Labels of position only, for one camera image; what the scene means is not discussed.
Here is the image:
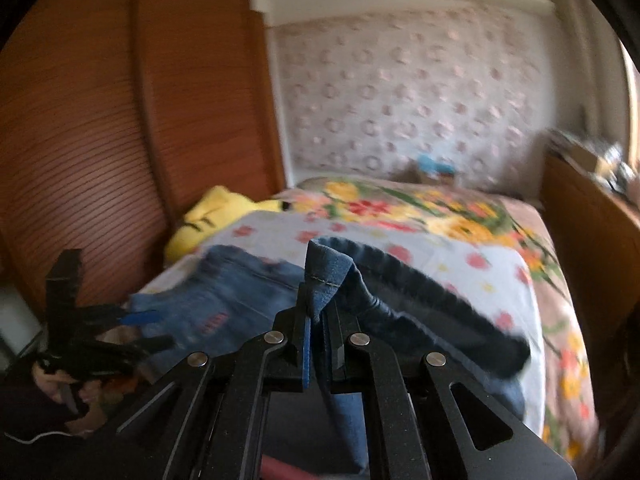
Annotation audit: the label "blue denim jeans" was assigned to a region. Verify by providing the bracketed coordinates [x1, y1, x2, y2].
[128, 236, 530, 472]

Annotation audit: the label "person's left hand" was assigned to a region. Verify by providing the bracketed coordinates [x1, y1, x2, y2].
[32, 362, 106, 437]

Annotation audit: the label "yellow plush toy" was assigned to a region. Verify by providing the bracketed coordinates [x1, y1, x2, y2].
[164, 185, 290, 266]

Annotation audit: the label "white strawberry bed sheet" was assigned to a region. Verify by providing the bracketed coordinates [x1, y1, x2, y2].
[140, 211, 546, 434]

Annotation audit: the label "wooden wardrobe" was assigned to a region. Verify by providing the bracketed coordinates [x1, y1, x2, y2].
[1, 0, 285, 315]

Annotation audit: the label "pink circle patterned curtain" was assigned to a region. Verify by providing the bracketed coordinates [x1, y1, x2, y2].
[272, 6, 554, 195]

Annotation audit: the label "floral pink blanket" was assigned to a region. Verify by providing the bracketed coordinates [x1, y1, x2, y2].
[278, 177, 599, 472]

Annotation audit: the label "wooden sideboard cabinet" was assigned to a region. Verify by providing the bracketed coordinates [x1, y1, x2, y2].
[540, 154, 639, 414]

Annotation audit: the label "cardboard box on cabinet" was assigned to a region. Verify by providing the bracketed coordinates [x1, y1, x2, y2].
[567, 143, 613, 177]

